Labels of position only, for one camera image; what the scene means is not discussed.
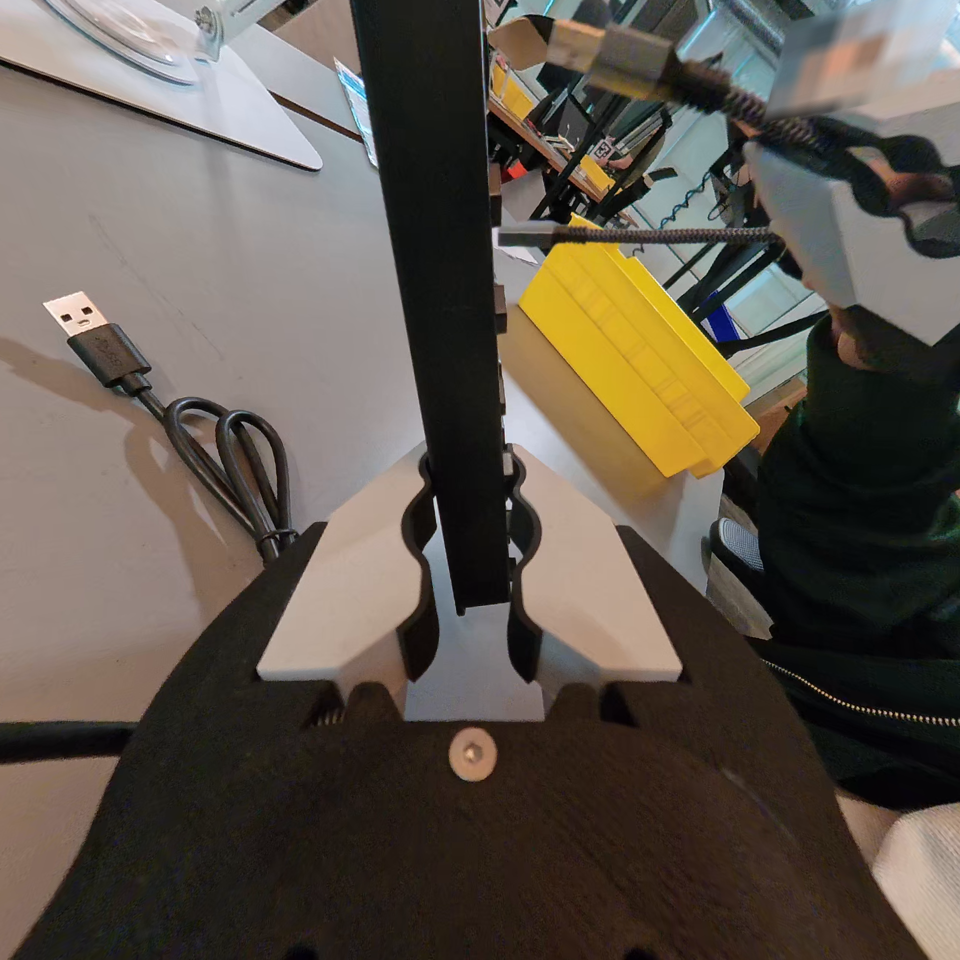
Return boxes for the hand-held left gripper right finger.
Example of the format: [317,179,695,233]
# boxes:
[507,444,685,710]

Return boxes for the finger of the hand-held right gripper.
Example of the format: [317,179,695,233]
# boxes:
[742,138,960,350]
[847,82,960,181]

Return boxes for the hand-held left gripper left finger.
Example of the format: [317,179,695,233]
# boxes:
[256,448,444,708]

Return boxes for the braided grey usb cable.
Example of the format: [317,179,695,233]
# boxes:
[497,18,886,252]

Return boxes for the black usb hub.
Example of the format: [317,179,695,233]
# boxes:
[351,0,519,616]

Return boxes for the person's right forearm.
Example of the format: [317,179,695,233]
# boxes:
[753,300,960,661]

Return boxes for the grey mesh shoe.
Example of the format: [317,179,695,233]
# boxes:
[708,517,765,575]

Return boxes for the yellow plastic bin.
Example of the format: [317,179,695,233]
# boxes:
[519,213,760,480]

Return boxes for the person's dark green jacket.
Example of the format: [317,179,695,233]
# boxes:
[757,637,960,811]

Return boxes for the person's beige trousers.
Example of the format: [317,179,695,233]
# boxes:
[836,793,960,960]

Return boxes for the blue and white paper sheet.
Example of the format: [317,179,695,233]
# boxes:
[333,58,380,168]

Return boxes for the silver monitor stand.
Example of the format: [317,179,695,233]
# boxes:
[0,0,324,172]

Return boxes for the coiled cable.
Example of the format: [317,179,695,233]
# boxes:
[660,172,712,228]

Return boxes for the thick black cable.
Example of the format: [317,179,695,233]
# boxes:
[0,718,140,762]

